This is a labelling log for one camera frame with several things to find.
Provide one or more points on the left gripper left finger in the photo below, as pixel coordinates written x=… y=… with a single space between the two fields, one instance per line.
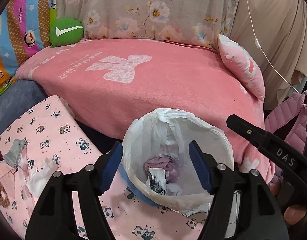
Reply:
x=107 y=166

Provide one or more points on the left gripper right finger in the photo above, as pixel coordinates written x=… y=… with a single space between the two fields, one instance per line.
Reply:
x=204 y=164

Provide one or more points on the white cloth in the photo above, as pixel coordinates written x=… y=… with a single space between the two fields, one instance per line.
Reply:
x=39 y=180

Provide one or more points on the purple crumpled trash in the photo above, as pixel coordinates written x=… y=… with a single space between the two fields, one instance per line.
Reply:
x=166 y=162

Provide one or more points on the white lined trash bin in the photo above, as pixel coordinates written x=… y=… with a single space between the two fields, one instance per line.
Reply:
x=167 y=132

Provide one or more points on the white paper trash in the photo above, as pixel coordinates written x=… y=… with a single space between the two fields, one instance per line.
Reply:
x=156 y=180

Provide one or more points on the person's right hand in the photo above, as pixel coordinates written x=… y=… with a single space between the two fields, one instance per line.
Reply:
x=292 y=214

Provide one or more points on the pink quilted jacket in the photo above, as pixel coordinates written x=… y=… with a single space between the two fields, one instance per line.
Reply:
x=288 y=121

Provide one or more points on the pink panda print sheet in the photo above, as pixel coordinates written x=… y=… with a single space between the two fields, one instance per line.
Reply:
x=49 y=131

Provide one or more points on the pink towel blanket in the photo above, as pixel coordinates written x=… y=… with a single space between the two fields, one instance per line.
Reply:
x=109 y=83

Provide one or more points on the pink folded cloth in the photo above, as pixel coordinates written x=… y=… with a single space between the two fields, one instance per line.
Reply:
x=13 y=180

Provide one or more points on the brown scrunchie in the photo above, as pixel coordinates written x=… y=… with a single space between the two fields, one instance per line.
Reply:
x=4 y=200

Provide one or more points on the pink small pillow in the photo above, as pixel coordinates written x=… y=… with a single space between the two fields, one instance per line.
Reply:
x=242 y=65

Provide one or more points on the blue velvet cushion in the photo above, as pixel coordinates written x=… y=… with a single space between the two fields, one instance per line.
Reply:
x=18 y=99

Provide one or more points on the green checkmark cushion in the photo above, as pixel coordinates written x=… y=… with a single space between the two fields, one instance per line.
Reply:
x=65 y=31

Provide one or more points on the beige curtain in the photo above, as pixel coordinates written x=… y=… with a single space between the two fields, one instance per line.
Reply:
x=274 y=32

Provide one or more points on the grey floral quilt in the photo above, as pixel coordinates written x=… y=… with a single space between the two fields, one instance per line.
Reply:
x=197 y=22

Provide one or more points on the colourful monkey striped quilt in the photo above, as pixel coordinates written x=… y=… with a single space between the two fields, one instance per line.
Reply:
x=24 y=31

